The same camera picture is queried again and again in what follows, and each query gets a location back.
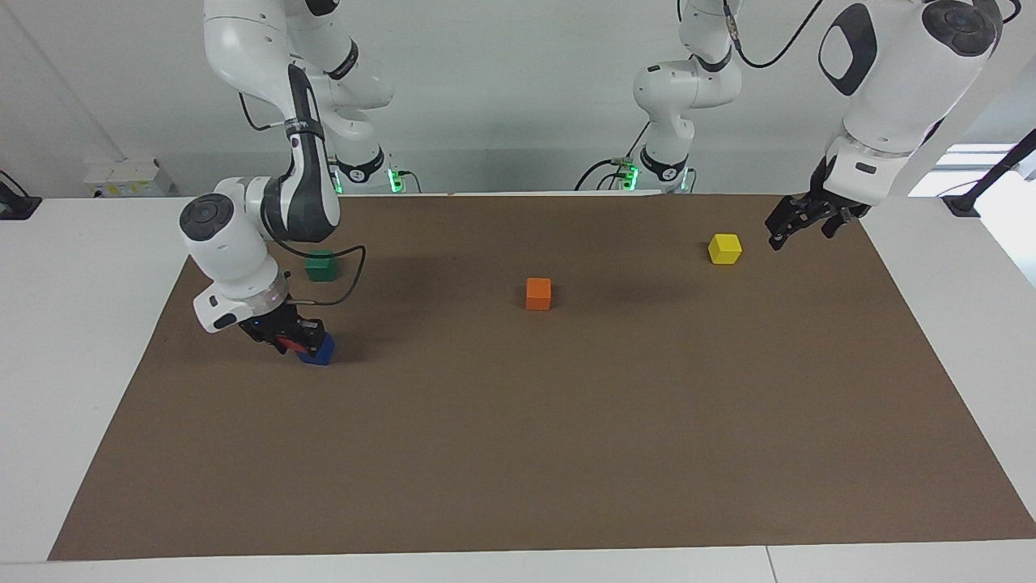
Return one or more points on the black slanted stand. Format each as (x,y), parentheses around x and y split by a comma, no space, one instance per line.
(991,174)

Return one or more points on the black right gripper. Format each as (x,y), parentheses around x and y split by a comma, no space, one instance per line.
(275,324)

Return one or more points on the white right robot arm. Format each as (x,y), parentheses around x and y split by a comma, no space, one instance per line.
(235,243)

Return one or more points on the yellow wooden block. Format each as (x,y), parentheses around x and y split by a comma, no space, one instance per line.
(725,249)

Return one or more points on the green wooden block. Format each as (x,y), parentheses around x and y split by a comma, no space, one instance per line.
(321,267)

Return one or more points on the orange wooden block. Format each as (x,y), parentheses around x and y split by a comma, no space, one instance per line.
(538,294)

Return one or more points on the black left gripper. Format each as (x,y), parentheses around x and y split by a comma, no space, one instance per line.
(824,193)

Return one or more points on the brown paper mat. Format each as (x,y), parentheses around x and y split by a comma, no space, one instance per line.
(518,445)

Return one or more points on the red wooden block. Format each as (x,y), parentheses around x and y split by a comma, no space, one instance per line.
(291,348)

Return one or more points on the white power strip box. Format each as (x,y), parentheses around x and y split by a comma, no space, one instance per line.
(129,178)

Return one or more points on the small black table clamp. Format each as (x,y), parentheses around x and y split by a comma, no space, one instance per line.
(16,206)

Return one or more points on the blue wooden block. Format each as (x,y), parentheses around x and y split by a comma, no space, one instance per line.
(324,355)

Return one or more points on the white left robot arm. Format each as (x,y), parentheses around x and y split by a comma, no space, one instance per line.
(890,81)

